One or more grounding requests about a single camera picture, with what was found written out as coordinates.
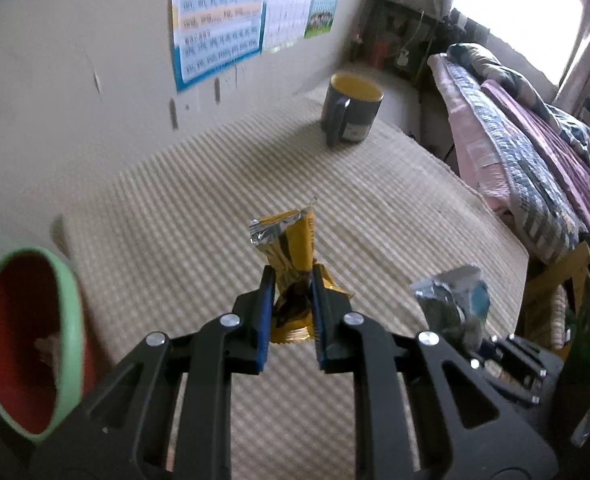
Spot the white wall poster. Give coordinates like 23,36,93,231
261,0,322,53

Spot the pink striped blanket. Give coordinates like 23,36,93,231
482,80,590,226

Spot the blue bordered wall poster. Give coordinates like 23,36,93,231
170,0,271,93

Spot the yellow gold snack packet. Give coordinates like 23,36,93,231
247,199,353,345

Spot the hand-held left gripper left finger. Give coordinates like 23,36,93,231
28,266,277,480

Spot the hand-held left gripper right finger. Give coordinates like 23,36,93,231
311,264,560,480

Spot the green bin with red inside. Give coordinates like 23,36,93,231
0,245,96,443

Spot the dark wooden shelf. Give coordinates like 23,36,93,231
350,0,456,86

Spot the grey patterned duvet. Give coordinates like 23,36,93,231
447,42,590,178

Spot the white wall socket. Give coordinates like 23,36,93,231
223,62,248,91

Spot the wooden chair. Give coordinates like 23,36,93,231
522,241,590,361

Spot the grey mug with yellow inside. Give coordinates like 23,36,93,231
321,73,384,147

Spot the grey silver foil wrapper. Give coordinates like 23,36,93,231
410,266,490,353

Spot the bright window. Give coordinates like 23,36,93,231
452,0,588,86

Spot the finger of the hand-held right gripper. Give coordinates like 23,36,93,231
485,334,568,386
467,355,548,407

